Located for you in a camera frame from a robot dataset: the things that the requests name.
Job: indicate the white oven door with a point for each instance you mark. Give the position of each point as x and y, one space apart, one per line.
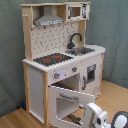
63 102

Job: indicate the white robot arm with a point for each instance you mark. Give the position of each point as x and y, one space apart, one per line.
95 117

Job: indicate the wooden toy kitchen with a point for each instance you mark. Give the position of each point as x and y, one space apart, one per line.
46 40

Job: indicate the right red oven knob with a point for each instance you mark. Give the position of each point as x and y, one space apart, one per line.
74 69

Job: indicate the red oven knob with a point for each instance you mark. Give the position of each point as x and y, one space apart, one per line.
74 69
56 75

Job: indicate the black toy stovetop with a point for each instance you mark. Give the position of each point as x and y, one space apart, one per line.
52 59

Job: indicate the left red oven knob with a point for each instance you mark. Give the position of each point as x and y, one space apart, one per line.
56 75

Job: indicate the grey toy sink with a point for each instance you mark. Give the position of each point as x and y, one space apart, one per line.
79 51

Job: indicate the white cabinet door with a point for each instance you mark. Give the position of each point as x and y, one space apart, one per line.
90 75

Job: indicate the grey range hood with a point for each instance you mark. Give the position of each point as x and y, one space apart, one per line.
48 18

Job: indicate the toy microwave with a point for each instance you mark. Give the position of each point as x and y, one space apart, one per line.
77 11

